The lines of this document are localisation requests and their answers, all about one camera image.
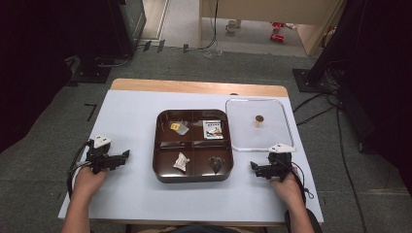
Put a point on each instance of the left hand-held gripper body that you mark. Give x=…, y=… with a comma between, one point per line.
x=97, y=155

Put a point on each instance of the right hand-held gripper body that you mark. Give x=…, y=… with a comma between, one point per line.
x=279, y=160

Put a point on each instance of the person's right hand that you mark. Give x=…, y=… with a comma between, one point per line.
x=286, y=189

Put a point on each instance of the person's left hand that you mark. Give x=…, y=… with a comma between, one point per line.
x=87, y=183

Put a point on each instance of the pale table sheet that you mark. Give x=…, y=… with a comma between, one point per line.
x=136, y=181

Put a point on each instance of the clear lid with brown knob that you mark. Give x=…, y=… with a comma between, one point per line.
x=259, y=129

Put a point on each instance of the dark brown packet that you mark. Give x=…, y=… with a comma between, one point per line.
x=216, y=163

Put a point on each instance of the white crumpled packet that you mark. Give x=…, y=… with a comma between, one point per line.
x=180, y=161

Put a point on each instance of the yellow small packet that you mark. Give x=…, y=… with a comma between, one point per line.
x=174, y=126

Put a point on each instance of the white printed packet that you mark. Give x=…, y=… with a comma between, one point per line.
x=212, y=129

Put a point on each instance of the brown divided tray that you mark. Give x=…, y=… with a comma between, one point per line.
x=193, y=145

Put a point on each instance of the black stand base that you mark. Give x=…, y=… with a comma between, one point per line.
x=92, y=73
x=307, y=81

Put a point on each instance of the black curtain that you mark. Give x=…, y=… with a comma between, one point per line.
x=379, y=81
x=29, y=64

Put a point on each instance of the red tool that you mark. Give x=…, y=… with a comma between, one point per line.
x=277, y=34

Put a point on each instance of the black cabinet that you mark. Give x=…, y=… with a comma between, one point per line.
x=124, y=26

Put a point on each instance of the white roll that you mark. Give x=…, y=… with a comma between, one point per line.
x=231, y=26

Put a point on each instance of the beige wooden desk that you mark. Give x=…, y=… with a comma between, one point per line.
x=268, y=11

